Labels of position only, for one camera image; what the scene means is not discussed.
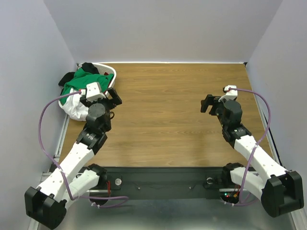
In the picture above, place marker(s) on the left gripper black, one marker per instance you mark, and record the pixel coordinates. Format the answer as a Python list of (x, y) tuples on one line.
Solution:
[(112, 102)]

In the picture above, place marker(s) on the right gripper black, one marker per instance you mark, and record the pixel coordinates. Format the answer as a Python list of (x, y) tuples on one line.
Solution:
[(213, 105)]

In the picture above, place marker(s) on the green t shirt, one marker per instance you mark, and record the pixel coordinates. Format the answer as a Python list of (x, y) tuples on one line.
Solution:
[(82, 78)]

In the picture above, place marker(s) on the white t shirt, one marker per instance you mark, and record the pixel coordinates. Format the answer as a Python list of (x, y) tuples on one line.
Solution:
[(73, 107)]

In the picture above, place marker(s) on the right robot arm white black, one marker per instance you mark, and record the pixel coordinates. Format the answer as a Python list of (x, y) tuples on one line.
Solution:
[(279, 190)]

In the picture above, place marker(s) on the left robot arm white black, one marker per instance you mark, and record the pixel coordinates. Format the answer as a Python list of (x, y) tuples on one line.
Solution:
[(49, 201)]

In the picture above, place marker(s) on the white plastic laundry basket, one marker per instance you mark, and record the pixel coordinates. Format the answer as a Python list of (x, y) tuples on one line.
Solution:
[(103, 70)]

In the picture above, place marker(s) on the black t shirt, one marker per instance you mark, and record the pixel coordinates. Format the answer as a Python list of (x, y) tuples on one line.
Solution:
[(87, 67)]

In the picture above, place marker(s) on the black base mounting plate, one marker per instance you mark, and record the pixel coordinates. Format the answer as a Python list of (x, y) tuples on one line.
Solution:
[(145, 183)]

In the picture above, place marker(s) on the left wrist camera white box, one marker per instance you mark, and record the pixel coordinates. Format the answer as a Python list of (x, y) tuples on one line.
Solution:
[(93, 92)]

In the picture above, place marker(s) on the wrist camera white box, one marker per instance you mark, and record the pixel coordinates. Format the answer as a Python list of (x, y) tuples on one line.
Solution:
[(230, 93), (93, 92)]

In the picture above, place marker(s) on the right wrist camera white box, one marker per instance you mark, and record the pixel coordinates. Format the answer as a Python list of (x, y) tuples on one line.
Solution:
[(230, 93)]

